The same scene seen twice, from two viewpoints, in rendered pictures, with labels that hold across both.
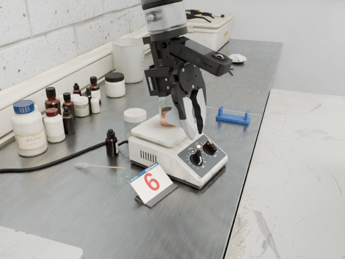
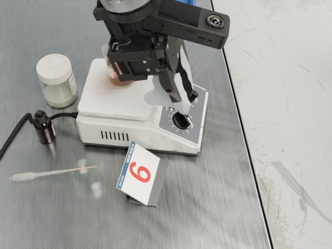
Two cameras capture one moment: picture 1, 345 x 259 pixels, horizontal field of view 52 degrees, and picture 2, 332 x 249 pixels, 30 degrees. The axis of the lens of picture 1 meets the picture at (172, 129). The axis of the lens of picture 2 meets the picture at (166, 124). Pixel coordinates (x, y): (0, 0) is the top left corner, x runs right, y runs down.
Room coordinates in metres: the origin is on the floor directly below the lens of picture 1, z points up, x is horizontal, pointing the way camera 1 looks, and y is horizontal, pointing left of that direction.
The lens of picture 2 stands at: (0.09, 0.21, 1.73)
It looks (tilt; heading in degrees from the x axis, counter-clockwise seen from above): 51 degrees down; 337
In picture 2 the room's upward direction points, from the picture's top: 4 degrees counter-clockwise
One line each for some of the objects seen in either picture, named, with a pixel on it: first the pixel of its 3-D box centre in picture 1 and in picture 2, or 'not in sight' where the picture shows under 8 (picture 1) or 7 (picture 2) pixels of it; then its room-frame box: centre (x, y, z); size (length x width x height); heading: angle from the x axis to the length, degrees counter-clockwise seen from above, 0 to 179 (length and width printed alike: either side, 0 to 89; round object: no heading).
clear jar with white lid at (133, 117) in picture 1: (135, 126); (57, 81); (0.85, 0.10, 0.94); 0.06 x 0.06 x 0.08
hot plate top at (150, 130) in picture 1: (165, 129); (120, 88); (0.74, 0.02, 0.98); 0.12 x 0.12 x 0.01; 56
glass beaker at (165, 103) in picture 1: (170, 110); (121, 61); (0.76, 0.00, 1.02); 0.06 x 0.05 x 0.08; 138
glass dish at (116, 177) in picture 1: (120, 175); (89, 175); (0.66, 0.12, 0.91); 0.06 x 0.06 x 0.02
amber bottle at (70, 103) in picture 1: (68, 106); not in sight; (0.97, 0.31, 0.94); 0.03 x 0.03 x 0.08
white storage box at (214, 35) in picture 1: (198, 31); not in sight; (1.95, -0.14, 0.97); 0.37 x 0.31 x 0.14; 159
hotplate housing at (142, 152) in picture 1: (174, 148); (138, 106); (0.73, 0.00, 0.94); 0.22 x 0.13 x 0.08; 56
